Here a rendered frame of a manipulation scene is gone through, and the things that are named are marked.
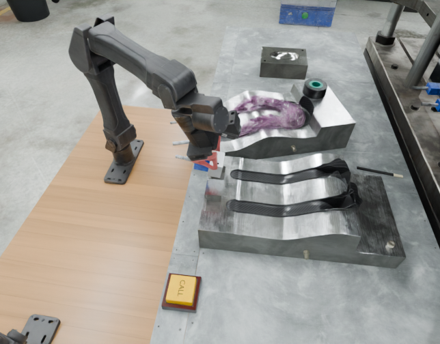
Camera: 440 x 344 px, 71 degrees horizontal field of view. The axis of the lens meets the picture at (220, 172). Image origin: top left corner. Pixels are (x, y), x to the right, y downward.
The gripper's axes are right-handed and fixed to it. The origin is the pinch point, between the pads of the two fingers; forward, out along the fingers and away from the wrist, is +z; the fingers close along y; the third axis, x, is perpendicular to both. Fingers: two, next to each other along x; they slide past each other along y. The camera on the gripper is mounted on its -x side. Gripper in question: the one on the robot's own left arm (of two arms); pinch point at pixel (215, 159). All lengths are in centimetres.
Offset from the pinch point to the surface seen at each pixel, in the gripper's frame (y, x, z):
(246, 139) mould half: 16.2, -3.8, 11.9
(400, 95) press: 61, -57, 48
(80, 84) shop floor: 153, 179, 59
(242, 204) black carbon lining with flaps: -10.0, -6.3, 7.6
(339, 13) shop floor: 347, -46, 172
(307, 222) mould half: -14.6, -22.2, 10.1
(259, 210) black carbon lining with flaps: -11.2, -10.3, 9.3
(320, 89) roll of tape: 37.4, -27.1, 15.9
